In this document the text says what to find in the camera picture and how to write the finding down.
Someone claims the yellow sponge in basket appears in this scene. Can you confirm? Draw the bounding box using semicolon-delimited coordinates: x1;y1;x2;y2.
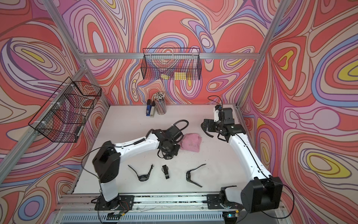
174;72;186;80

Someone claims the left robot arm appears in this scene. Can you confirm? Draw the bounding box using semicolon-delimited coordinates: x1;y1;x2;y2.
92;119;189;212

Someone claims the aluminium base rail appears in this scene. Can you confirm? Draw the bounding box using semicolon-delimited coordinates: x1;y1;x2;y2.
55;191;244;212

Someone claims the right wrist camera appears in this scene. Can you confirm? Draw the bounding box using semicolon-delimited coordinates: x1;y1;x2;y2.
214;105;224;122

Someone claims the pink microfibre cloth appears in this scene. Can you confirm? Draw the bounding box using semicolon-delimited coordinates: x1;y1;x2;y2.
180;133;202;153

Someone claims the blue marker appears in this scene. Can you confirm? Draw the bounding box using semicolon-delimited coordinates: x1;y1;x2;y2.
145;99;152;117

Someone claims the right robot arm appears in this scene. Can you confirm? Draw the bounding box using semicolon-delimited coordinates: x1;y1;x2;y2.
200;96;288;214

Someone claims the wall wire basket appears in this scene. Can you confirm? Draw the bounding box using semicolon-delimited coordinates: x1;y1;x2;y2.
141;47;202;80
28;77;102;143

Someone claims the back wall wire basket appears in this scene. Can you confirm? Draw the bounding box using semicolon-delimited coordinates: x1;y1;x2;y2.
141;47;202;80

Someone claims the pencil cup with pencils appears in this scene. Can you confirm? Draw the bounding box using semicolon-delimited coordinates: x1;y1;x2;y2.
153;91;167;115

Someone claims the left wall wire basket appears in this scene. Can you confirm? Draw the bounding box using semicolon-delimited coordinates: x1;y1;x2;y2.
28;77;102;143

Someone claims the small yellow block in basket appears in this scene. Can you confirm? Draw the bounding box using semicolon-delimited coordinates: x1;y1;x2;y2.
160;74;170;80

